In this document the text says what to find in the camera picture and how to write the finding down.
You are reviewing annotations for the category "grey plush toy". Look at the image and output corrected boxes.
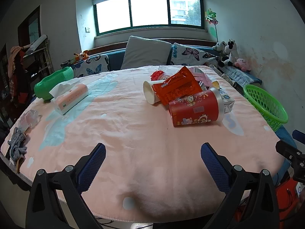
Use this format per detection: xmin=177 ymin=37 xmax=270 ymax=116
xmin=213 ymin=41 xmax=227 ymax=52

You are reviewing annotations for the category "blue sofa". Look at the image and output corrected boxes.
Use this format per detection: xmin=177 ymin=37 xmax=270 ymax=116
xmin=60 ymin=44 xmax=263 ymax=86

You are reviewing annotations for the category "green plastic basket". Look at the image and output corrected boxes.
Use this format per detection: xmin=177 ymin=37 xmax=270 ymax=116
xmin=243 ymin=84 xmax=288 ymax=132

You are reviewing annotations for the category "patterned blue white cloth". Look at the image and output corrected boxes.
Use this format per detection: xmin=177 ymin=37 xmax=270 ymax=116
xmin=219 ymin=65 xmax=254 ymax=87

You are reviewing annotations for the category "pink plush toy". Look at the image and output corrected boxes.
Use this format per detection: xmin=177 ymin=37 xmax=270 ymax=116
xmin=234 ymin=58 xmax=251 ymax=72

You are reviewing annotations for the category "butterfly cushion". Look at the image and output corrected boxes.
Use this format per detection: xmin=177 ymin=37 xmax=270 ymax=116
xmin=170 ymin=43 xmax=219 ymax=67
xmin=71 ymin=54 xmax=110 ymax=77

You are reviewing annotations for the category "pink snack bag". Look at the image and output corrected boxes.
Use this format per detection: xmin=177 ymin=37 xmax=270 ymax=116
xmin=189 ymin=67 xmax=212 ymax=87

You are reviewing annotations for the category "crumpled clear plastic wrap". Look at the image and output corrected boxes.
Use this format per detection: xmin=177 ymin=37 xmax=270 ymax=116
xmin=18 ymin=110 xmax=42 ymax=132

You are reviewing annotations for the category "pink tissue box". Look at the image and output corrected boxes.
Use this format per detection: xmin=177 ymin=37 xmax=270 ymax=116
xmin=50 ymin=79 xmax=89 ymax=115

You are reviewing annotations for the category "dark shelf with clothes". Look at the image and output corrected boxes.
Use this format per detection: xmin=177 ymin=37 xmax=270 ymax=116
xmin=1 ymin=35 xmax=54 ymax=126

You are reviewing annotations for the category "green plastic container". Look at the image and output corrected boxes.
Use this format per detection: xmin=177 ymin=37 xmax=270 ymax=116
xmin=34 ymin=67 xmax=74 ymax=100

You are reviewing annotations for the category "white paper cup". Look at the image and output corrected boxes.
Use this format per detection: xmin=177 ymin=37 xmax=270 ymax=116
xmin=143 ymin=80 xmax=163 ymax=105

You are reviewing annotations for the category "grey pillow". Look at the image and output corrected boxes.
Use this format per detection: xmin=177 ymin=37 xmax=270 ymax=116
xmin=121 ymin=36 xmax=172 ymax=70

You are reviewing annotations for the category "orange snack wrapper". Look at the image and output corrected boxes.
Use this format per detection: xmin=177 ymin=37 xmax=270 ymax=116
xmin=152 ymin=66 xmax=202 ymax=106

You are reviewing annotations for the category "grey rag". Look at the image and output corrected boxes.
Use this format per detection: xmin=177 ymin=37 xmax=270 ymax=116
xmin=8 ymin=127 xmax=27 ymax=166

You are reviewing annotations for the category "window with green frame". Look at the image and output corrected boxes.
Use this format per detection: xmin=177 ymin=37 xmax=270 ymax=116
xmin=94 ymin=0 xmax=205 ymax=36

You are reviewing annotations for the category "butterfly cushion left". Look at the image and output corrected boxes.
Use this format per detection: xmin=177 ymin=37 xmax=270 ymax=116
xmin=71 ymin=54 xmax=110 ymax=77

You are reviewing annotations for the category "colourful pinwheel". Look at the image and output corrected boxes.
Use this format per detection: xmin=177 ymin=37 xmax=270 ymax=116
xmin=205 ymin=8 xmax=218 ymax=41

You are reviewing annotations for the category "orange fox plush toy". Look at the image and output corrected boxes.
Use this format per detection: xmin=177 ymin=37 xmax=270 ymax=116
xmin=72 ymin=50 xmax=89 ymax=63

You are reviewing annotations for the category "red knitted net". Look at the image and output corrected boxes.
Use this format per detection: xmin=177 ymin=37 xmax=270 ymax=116
xmin=150 ymin=70 xmax=168 ymax=81

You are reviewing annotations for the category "pink blanket table cover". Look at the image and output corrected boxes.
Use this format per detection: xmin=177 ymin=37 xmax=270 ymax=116
xmin=0 ymin=65 xmax=284 ymax=223

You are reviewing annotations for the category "cow plush toy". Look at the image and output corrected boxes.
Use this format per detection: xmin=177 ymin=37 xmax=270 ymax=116
xmin=219 ymin=39 xmax=239 ymax=67

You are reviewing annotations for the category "white milk carton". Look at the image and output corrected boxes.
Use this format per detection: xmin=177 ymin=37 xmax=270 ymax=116
xmin=212 ymin=81 xmax=235 ymax=113

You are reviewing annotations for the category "butterfly cushion right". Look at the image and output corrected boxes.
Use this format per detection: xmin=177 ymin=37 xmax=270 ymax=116
xmin=170 ymin=43 xmax=219 ymax=67

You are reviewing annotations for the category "red printed paper cup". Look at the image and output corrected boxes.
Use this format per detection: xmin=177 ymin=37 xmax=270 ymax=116
xmin=169 ymin=87 xmax=224 ymax=127

